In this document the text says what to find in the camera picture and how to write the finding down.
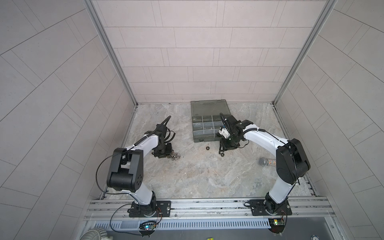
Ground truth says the grey compartment organizer box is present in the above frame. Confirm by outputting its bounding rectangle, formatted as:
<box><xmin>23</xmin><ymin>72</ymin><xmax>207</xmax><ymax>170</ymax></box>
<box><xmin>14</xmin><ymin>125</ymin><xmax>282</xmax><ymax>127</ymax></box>
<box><xmin>191</xmin><ymin>100</ymin><xmax>231</xmax><ymax>143</ymax></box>

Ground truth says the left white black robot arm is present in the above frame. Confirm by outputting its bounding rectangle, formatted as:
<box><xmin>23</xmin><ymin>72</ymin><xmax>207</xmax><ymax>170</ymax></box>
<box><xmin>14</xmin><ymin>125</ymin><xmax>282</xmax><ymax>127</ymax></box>
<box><xmin>106</xmin><ymin>121</ymin><xmax>176</xmax><ymax>207</ymax></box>

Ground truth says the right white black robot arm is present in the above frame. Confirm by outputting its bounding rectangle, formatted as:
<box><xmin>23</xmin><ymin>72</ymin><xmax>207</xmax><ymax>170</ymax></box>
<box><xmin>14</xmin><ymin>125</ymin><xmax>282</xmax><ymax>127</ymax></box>
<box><xmin>217</xmin><ymin>113</ymin><xmax>311</xmax><ymax>215</ymax></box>

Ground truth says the silver nuts pile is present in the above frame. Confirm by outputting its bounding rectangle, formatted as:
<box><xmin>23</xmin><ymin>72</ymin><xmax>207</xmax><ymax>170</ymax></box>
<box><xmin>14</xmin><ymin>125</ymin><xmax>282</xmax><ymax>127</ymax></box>
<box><xmin>170</xmin><ymin>152</ymin><xmax>181</xmax><ymax>161</ymax></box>

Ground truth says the glitter tube with cap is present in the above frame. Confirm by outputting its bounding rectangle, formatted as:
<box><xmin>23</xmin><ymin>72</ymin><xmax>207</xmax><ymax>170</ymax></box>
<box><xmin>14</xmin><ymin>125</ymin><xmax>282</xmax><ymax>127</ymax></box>
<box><xmin>259</xmin><ymin>158</ymin><xmax>276</xmax><ymax>167</ymax></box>

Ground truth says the left controller board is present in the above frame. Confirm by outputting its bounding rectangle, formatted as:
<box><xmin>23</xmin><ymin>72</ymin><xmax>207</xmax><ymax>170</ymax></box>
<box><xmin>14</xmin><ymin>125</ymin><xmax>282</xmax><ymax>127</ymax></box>
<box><xmin>139</xmin><ymin>221</ymin><xmax>157</xmax><ymax>236</ymax></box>

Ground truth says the controller board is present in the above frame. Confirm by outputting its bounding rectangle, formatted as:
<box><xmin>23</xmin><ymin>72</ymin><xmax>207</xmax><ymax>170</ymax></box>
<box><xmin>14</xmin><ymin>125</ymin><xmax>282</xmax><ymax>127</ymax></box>
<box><xmin>139</xmin><ymin>221</ymin><xmax>157</xmax><ymax>236</ymax></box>
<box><xmin>268</xmin><ymin>219</ymin><xmax>286</xmax><ymax>234</ymax></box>

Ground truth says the right controller board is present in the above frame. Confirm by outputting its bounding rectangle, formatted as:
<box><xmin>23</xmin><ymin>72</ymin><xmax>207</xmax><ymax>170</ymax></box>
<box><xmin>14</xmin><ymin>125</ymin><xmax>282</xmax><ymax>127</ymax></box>
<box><xmin>268</xmin><ymin>219</ymin><xmax>286</xmax><ymax>234</ymax></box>

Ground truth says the white fan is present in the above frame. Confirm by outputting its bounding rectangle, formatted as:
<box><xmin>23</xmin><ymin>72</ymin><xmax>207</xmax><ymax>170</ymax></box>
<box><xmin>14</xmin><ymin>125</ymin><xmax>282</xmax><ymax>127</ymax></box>
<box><xmin>80</xmin><ymin>228</ymin><xmax>114</xmax><ymax>240</ymax></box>

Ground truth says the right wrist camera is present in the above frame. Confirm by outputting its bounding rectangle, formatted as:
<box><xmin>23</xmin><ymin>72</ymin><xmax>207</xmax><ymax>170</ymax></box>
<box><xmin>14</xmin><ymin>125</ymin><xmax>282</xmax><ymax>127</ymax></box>
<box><xmin>218</xmin><ymin>127</ymin><xmax>231</xmax><ymax>139</ymax></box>

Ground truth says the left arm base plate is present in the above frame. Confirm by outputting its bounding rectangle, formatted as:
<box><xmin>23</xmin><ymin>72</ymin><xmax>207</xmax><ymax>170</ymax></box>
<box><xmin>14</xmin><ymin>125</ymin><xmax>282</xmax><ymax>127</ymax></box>
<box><xmin>128</xmin><ymin>201</ymin><xmax>172</xmax><ymax>218</ymax></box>

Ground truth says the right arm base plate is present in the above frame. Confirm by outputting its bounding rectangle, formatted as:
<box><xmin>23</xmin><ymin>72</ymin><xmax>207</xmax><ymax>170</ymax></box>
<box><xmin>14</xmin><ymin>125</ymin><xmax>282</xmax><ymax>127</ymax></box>
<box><xmin>244</xmin><ymin>200</ymin><xmax>293</xmax><ymax>216</ymax></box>

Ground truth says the aluminium rail frame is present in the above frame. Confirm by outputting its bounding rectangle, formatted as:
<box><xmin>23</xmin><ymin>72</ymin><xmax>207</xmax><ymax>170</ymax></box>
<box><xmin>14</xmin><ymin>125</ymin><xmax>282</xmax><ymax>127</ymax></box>
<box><xmin>84</xmin><ymin>196</ymin><xmax>336</xmax><ymax>221</ymax></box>

